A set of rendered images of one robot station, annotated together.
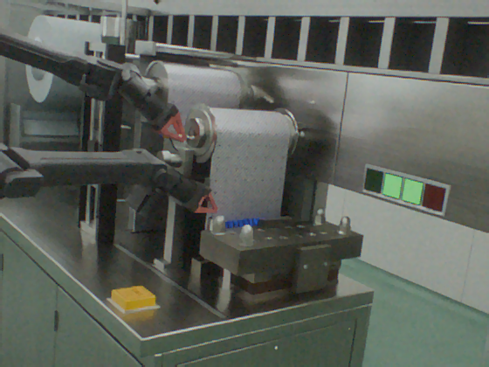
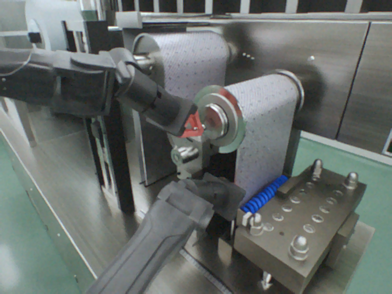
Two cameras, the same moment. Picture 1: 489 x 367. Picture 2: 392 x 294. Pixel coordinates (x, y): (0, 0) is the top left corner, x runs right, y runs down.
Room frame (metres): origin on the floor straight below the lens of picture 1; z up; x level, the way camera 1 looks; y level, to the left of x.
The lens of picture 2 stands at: (0.98, 0.29, 1.44)
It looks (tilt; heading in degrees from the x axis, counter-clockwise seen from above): 28 degrees down; 357
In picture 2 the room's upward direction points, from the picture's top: straight up
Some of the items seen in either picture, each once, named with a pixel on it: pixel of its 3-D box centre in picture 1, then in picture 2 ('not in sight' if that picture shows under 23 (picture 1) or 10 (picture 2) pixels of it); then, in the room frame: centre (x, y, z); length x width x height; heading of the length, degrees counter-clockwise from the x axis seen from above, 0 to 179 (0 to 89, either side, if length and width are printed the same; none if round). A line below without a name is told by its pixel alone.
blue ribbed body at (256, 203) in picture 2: (250, 225); (266, 195); (1.49, 0.07, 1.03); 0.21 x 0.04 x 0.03; 131
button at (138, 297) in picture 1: (134, 298); not in sight; (1.20, 0.29, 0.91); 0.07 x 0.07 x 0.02; 41
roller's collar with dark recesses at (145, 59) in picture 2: (148, 87); (139, 65); (1.64, 0.39, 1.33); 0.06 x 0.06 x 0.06; 41
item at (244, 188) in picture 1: (247, 192); (263, 167); (1.50, 0.08, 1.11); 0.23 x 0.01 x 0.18; 131
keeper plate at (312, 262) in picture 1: (312, 268); (343, 240); (1.38, -0.10, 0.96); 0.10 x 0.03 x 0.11; 131
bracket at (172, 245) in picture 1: (173, 207); (192, 193); (1.47, 0.27, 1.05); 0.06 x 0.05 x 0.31; 131
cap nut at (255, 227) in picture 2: (219, 224); (255, 221); (1.37, 0.13, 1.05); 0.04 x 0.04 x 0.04
